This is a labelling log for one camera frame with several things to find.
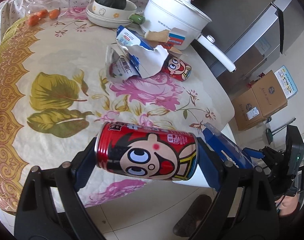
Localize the lower cardboard box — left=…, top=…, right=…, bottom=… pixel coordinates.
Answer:
left=232, top=89, right=265, bottom=131

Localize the orange tangerine right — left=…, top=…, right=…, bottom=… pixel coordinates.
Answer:
left=48, top=9, right=60, bottom=20

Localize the orange tangerine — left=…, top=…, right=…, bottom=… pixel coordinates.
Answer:
left=37, top=9, right=49, bottom=19
left=26, top=14, right=40, bottom=27
left=48, top=9, right=60, bottom=20

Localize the torn brown cardboard box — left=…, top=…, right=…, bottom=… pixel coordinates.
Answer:
left=144, top=28, right=187, bottom=56

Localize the orange tangerine left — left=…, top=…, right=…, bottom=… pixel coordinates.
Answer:
left=26, top=14, right=40, bottom=27

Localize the upper cardboard box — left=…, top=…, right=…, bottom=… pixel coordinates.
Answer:
left=251, top=70, right=288, bottom=118

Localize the grey refrigerator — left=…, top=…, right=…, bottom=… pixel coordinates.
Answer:
left=192, top=0, right=292, bottom=95

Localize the dark blue box in bin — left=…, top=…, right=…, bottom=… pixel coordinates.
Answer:
left=202, top=122, right=254, bottom=169

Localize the person right hand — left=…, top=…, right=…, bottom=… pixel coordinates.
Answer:
left=276, top=194, right=299, bottom=217

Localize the glass jar with wooden lid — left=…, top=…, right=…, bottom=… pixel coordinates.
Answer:
left=23, top=0, right=70, bottom=18

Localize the orange tangerine middle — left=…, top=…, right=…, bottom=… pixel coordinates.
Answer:
left=37, top=9, right=49, bottom=19

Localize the cream bowl with green handle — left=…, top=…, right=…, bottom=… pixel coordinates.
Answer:
left=90, top=0, right=145, bottom=24

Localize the torn blue white milk carton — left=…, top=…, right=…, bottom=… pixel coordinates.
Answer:
left=116, top=25, right=169, bottom=79

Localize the blue white printed box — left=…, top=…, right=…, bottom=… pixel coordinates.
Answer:
left=274, top=65, right=298, bottom=99

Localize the white electric cooking pot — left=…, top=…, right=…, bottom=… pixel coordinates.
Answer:
left=141, top=0, right=236, bottom=72

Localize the red cartoon drink can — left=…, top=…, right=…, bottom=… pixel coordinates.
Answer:
left=95, top=122, right=198, bottom=181

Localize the floral tablecloth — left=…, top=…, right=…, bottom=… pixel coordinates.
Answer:
left=0, top=0, right=235, bottom=212

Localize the dark shoe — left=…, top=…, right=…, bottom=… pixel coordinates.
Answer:
left=173, top=194, right=212, bottom=237

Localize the silver nut snack bag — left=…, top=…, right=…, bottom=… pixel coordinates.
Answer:
left=105, top=43, right=138, bottom=83

